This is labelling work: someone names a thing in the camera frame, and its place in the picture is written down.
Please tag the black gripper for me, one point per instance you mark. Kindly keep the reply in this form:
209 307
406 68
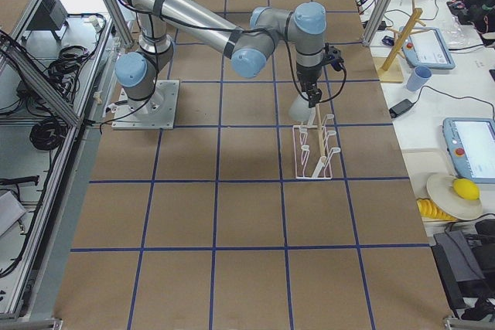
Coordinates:
307 77

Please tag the grey ikea cup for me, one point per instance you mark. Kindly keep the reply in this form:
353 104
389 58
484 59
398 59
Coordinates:
300 110

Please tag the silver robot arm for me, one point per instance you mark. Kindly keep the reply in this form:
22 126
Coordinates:
249 49

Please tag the blue cup on desk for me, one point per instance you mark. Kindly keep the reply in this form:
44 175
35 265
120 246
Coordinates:
418 78

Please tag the wooden mug tree stand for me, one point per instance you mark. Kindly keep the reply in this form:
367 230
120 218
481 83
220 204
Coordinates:
389 69

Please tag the far teach pendant tablet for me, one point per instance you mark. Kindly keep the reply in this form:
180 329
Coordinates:
425 46

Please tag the teach pendant tablet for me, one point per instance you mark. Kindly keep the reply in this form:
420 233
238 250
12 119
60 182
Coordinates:
470 144
425 46

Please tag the cream plate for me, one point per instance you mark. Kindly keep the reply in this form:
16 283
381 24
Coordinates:
440 189

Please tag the near teach pendant tablet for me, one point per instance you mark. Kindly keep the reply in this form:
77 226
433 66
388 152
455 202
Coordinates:
470 144

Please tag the yellow lemon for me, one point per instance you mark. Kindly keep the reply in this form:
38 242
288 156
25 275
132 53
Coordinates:
466 189

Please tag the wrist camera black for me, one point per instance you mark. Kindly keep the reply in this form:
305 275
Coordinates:
333 57

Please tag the white wire cup rack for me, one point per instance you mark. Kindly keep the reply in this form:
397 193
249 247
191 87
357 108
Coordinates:
313 147

